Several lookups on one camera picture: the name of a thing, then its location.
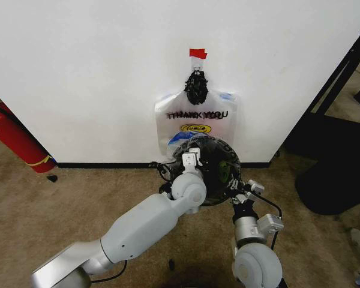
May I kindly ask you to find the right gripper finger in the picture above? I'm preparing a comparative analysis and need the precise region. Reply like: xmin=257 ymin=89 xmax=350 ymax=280
xmin=227 ymin=178 xmax=250 ymax=206
xmin=243 ymin=179 xmax=265 ymax=199

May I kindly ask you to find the round black trash bin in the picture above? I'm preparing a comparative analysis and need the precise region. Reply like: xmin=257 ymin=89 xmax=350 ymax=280
xmin=167 ymin=134 xmax=242 ymax=208

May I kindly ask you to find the white thank you plastic bag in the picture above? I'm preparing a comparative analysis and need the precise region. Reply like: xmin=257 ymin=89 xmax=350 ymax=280
xmin=153 ymin=89 xmax=239 ymax=160

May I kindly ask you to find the bunched black garbage bag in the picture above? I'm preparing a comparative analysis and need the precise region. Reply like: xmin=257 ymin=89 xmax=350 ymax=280
xmin=182 ymin=70 xmax=210 ymax=106

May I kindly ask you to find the round black base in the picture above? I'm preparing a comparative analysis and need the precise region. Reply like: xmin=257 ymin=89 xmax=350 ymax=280
xmin=294 ymin=154 xmax=360 ymax=216

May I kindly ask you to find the black baseboard strip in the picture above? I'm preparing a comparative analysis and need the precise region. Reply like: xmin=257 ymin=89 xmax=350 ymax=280
xmin=55 ymin=161 xmax=271 ymax=169

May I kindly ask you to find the red tape strip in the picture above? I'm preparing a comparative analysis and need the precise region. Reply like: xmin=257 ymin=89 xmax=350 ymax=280
xmin=188 ymin=47 xmax=209 ymax=61

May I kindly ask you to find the red fire extinguisher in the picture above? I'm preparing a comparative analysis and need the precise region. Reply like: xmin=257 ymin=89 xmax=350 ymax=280
xmin=0 ymin=97 xmax=57 ymax=174

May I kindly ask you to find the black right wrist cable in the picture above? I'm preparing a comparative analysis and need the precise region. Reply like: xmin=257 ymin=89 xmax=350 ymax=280
xmin=248 ymin=191 xmax=283 ymax=251

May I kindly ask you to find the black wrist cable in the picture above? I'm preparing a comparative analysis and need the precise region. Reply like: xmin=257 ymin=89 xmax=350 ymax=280
xmin=248 ymin=191 xmax=283 ymax=251
xmin=149 ymin=161 xmax=176 ymax=194

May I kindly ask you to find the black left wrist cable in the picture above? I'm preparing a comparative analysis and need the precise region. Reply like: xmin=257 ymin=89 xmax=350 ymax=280
xmin=149 ymin=161 xmax=176 ymax=194

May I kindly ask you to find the clear wall hook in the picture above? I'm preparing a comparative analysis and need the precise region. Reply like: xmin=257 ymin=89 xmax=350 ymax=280
xmin=191 ymin=58 xmax=206 ymax=73

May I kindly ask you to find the black metal frame stand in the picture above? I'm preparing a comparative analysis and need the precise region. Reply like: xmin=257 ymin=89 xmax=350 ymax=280
xmin=283 ymin=20 xmax=360 ymax=157

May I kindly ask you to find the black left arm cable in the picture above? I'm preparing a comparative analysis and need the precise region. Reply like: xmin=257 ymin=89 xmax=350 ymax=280
xmin=89 ymin=260 xmax=128 ymax=284

